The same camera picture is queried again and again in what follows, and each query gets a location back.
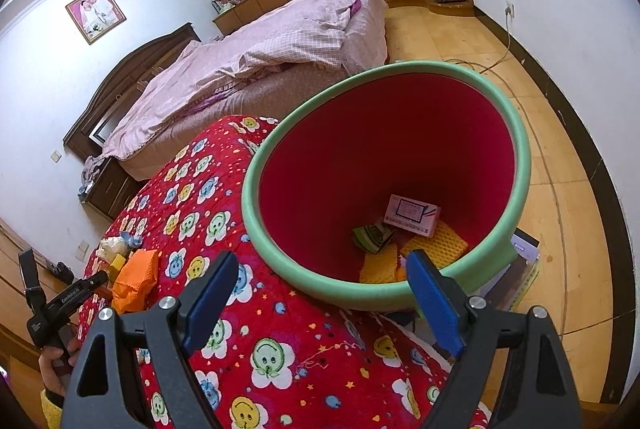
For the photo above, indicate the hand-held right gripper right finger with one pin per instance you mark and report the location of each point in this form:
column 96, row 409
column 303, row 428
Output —
column 435, row 304

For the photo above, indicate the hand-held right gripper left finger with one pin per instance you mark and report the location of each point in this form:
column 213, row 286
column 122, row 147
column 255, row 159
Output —
column 210, row 304

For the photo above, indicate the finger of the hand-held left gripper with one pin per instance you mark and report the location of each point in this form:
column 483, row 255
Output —
column 95, row 281

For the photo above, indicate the small yellow block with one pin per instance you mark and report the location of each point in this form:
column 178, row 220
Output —
column 118, row 266

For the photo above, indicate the white tissue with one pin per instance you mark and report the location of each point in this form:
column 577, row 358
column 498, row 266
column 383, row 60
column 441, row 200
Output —
column 110, row 249

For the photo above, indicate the orange bow-shaped cloth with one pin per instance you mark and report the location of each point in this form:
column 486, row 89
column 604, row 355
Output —
column 145, row 266

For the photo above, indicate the purple blue wrapper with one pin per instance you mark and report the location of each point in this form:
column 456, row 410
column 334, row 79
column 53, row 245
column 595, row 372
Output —
column 131, row 241

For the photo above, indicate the yellow foam fruit net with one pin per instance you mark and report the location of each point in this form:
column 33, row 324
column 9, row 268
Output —
column 445, row 241
column 380, row 266

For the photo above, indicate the green striped packet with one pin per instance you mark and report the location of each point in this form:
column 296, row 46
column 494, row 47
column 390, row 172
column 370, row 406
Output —
column 372, row 236

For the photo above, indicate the cardboard medicine box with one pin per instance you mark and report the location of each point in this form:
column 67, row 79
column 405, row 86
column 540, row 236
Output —
column 412, row 214

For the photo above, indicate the red bin with green rim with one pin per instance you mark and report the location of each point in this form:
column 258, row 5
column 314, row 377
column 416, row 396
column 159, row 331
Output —
column 375, row 149

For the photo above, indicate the person's left hand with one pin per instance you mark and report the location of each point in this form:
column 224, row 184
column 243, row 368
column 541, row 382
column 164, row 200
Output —
column 55, row 371

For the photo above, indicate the black charger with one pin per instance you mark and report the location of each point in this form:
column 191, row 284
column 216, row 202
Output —
column 62, row 273

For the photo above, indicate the wooden wardrobe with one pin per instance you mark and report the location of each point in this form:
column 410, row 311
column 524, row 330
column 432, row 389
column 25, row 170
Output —
column 20, row 239

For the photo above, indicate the dark wooden nightstand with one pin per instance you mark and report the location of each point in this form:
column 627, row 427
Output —
column 115, row 194

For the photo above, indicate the red smiley printed blanket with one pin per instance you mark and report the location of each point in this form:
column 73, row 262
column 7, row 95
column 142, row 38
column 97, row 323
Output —
column 300, row 324

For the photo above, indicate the white cardboard box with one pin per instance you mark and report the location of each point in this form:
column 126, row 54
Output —
column 525, row 254

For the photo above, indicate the crumpled pale cloth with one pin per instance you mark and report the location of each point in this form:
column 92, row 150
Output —
column 92, row 171

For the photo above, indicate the pink quilt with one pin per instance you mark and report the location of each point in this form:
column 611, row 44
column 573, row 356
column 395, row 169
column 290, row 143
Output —
column 250, row 44

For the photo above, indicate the framed wedding photo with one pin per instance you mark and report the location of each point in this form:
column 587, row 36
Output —
column 95, row 14

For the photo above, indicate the wooden bed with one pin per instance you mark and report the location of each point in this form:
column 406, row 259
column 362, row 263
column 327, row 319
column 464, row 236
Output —
column 372, row 39

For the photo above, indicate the row of books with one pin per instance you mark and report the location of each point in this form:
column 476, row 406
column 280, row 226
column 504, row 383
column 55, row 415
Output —
column 227, row 1

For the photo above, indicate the white wall socket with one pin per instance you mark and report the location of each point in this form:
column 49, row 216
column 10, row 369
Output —
column 82, row 251

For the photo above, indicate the wall light switch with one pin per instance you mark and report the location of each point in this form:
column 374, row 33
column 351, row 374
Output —
column 56, row 155

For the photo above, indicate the wall socket with plug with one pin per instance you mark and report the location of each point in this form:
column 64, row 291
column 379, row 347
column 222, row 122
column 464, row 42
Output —
column 510, row 9

